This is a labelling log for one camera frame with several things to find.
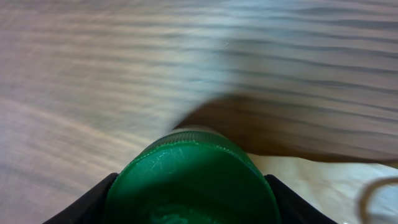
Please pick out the white brown snack bag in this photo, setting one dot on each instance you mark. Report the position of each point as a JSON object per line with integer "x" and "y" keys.
{"x": 345, "y": 192}

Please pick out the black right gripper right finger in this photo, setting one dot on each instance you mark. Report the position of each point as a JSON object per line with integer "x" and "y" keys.
{"x": 292, "y": 207}

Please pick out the green lid jar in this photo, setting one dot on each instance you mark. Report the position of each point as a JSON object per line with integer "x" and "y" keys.
{"x": 191, "y": 176}

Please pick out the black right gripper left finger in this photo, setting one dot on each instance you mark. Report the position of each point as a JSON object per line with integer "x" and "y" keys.
{"x": 89, "y": 208}

